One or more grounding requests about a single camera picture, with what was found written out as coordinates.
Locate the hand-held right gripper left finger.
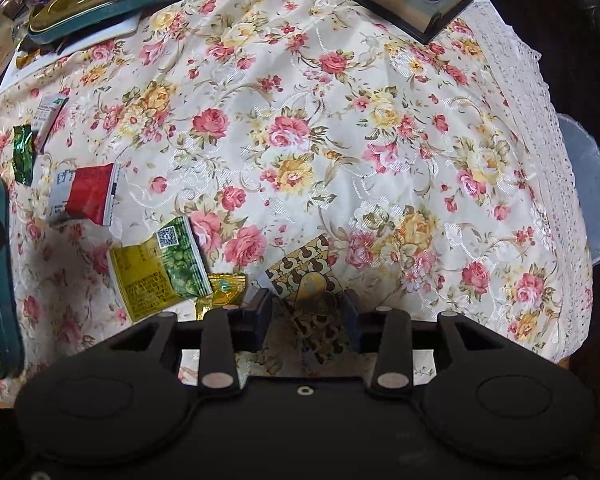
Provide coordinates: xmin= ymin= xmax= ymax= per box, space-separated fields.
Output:
xmin=104 ymin=288 xmax=273 ymax=396

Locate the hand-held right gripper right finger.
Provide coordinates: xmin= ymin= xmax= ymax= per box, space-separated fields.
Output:
xmin=342 ymin=290 xmax=507 ymax=398

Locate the gold tin teal rim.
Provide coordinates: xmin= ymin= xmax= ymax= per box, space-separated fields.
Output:
xmin=0 ymin=170 xmax=27 ymax=382

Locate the gold brown patterned snack packet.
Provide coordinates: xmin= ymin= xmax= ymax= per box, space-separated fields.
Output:
xmin=264 ymin=233 xmax=355 ymax=367

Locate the gold foil candy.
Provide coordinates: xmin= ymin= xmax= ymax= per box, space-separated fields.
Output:
xmin=194 ymin=271 xmax=249 ymax=320

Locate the green foil candy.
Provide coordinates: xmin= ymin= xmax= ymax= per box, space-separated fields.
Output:
xmin=11 ymin=124 xmax=36 ymax=187

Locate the red white snack packet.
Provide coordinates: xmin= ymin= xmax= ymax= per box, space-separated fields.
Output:
xmin=46 ymin=162 xmax=122 ymax=227

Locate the green yellow snack packet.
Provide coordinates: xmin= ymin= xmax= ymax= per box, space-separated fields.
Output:
xmin=106 ymin=215 xmax=214 ymax=324

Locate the small white green-label packet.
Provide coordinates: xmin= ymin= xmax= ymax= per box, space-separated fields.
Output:
xmin=31 ymin=94 xmax=71 ymax=155

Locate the floral tablecloth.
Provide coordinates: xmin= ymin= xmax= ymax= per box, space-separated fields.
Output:
xmin=0 ymin=0 xmax=595 ymax=397

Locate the white lace cloth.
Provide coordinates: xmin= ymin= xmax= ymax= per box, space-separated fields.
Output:
xmin=459 ymin=1 xmax=597 ymax=363

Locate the thick book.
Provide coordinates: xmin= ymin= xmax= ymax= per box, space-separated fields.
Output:
xmin=319 ymin=0 xmax=477 ymax=46

